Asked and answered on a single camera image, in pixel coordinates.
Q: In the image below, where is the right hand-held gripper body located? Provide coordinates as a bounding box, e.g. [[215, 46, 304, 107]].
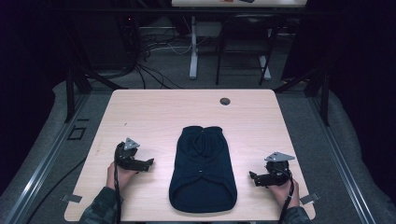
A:
[[263, 151, 296, 188]]

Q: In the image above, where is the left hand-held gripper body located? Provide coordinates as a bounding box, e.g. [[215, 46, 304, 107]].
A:
[[114, 137, 141, 171]]

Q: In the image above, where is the dark blue garment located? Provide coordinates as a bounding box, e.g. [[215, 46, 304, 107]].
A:
[[168, 125, 238, 215]]

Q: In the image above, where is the person's right hand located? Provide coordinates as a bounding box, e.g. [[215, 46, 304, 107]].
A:
[[266, 178, 301, 209]]

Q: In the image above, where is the person's left hand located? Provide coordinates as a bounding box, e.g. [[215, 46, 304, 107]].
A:
[[106, 161, 138, 191]]

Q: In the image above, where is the grey tape strip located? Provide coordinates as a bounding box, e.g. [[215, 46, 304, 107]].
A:
[[299, 192, 320, 205], [60, 193, 83, 204]]

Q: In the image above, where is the black chair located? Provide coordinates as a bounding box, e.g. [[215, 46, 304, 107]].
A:
[[215, 13, 279, 87]]

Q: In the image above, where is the white desk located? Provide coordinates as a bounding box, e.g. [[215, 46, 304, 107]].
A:
[[171, 0, 308, 81]]

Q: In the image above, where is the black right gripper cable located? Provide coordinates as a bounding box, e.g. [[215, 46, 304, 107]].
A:
[[277, 169, 295, 224]]

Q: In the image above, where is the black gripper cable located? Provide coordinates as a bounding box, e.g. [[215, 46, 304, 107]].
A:
[[277, 169, 295, 224], [113, 148, 122, 224]]

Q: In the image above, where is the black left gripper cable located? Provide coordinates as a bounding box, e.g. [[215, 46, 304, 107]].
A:
[[113, 148, 122, 224]]

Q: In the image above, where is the aluminium floor rail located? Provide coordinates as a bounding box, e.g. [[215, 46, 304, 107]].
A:
[[307, 94, 377, 224], [3, 92, 92, 224]]

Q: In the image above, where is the black floor cable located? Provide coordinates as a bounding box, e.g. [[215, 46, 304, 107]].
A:
[[25, 158, 88, 224]]

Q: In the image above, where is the black metal frame stand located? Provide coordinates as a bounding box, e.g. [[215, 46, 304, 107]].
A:
[[273, 60, 331, 127], [64, 60, 129, 124]]

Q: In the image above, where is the tangle of floor cables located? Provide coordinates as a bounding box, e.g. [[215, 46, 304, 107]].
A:
[[132, 26, 194, 91]]

